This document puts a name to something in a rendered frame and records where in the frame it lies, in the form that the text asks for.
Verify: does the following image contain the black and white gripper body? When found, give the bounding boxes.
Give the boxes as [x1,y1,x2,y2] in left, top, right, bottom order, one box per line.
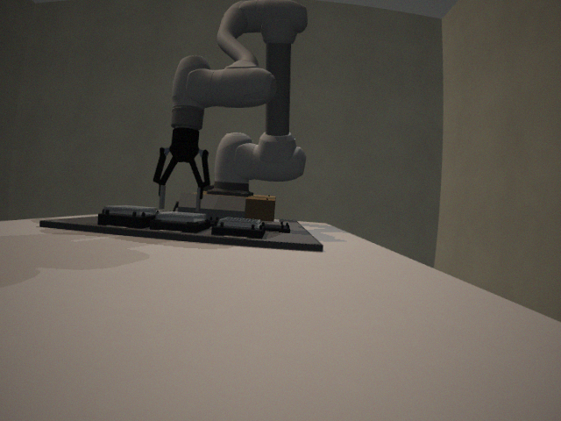
[169,128,199,163]

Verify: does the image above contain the white button panel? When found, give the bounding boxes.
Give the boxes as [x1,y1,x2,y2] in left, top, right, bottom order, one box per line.
[173,193,246,220]

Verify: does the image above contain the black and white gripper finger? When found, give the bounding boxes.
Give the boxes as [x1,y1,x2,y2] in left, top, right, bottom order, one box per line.
[153,147,181,209]
[185,149,210,211]

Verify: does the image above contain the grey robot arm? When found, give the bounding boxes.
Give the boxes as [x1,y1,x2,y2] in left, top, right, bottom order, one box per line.
[171,0,308,197]

